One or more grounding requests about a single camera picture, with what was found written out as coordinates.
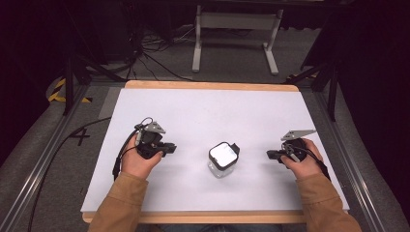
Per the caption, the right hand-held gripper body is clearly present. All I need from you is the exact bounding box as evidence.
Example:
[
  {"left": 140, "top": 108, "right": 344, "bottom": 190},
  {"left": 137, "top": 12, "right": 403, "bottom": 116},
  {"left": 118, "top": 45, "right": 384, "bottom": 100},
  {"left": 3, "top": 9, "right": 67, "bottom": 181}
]
[{"left": 278, "top": 129, "right": 317, "bottom": 163}]

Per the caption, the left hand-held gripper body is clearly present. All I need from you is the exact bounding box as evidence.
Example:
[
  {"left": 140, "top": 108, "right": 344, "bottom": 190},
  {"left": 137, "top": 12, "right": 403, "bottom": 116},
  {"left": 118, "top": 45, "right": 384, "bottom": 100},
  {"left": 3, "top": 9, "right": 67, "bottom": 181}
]
[{"left": 133, "top": 121, "right": 167, "bottom": 160}]

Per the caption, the clear jar with black lid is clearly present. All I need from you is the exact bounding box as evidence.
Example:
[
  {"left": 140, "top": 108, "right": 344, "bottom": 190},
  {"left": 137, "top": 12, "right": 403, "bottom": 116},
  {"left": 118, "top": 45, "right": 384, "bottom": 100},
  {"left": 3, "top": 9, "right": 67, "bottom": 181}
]
[{"left": 207, "top": 141, "right": 241, "bottom": 179}]

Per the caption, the person's right hand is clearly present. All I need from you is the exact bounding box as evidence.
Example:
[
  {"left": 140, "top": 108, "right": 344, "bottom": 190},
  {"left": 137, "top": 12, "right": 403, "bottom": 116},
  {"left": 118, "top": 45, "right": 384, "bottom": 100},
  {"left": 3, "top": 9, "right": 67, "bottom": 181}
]
[{"left": 280, "top": 138, "right": 324, "bottom": 180}]

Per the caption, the person's left hand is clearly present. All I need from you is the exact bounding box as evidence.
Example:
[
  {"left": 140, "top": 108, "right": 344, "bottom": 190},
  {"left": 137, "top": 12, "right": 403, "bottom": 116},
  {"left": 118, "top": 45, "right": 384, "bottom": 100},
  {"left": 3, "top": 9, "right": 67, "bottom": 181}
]
[{"left": 120, "top": 134, "right": 164, "bottom": 180}]

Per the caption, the black tripod stand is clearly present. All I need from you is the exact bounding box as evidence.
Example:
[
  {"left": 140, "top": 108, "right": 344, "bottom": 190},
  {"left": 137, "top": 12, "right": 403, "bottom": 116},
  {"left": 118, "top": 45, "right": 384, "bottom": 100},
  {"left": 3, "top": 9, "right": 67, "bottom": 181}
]
[
  {"left": 283, "top": 57, "right": 342, "bottom": 123},
  {"left": 61, "top": 6, "right": 128, "bottom": 117}
]

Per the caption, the yellow black hazard tape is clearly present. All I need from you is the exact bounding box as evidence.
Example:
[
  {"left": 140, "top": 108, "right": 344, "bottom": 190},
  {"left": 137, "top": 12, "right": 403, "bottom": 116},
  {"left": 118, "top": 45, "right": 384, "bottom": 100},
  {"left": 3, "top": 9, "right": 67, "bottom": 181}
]
[{"left": 47, "top": 77, "right": 93, "bottom": 104}]

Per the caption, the white metal stand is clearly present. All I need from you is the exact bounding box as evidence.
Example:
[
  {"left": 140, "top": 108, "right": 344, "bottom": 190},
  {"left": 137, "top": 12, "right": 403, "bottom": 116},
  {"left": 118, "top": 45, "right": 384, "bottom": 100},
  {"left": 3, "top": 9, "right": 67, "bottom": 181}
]
[{"left": 191, "top": 4, "right": 284, "bottom": 76}]

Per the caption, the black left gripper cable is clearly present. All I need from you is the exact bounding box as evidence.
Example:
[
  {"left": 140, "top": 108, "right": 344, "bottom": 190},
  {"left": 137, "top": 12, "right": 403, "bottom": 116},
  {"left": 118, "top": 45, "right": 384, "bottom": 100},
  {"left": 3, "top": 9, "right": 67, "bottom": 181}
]
[{"left": 111, "top": 117, "right": 155, "bottom": 182}]

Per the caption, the aluminium rail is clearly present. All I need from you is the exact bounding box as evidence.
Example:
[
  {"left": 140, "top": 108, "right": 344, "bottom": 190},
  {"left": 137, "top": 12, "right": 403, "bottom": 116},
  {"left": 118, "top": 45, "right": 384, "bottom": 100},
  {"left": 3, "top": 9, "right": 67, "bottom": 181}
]
[
  {"left": 0, "top": 84, "right": 91, "bottom": 232},
  {"left": 314, "top": 91, "right": 388, "bottom": 232}
]

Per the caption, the tangle of black floor cables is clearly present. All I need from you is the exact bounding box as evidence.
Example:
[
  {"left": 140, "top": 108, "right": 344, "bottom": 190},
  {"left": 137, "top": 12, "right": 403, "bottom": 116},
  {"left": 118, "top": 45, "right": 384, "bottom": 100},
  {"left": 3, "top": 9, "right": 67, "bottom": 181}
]
[{"left": 105, "top": 18, "right": 197, "bottom": 82}]

